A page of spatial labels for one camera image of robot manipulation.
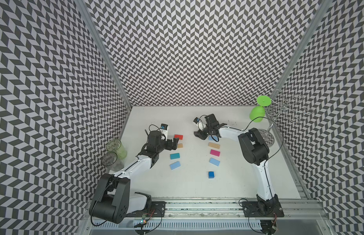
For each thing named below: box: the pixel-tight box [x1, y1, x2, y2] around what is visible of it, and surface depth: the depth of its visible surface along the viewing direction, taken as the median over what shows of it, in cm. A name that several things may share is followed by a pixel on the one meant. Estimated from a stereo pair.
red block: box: [174, 134, 184, 141], surface depth 104 cm
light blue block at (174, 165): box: [169, 161, 181, 170], surface depth 90 cm
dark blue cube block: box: [208, 171, 215, 179], surface depth 85 cm
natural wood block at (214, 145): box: [207, 141, 221, 149], surface depth 98 cm
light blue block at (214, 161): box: [209, 157, 221, 167], surface depth 93 cm
